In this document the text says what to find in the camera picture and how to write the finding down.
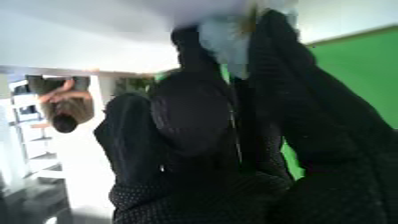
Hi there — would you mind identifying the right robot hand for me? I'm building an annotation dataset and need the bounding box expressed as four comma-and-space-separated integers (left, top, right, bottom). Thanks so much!
92, 8, 398, 224

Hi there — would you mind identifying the pale blue flower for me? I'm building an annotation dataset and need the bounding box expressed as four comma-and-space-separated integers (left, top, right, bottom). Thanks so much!
195, 6, 262, 80

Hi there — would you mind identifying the person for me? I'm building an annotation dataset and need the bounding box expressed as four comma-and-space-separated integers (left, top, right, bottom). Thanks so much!
24, 75, 97, 135

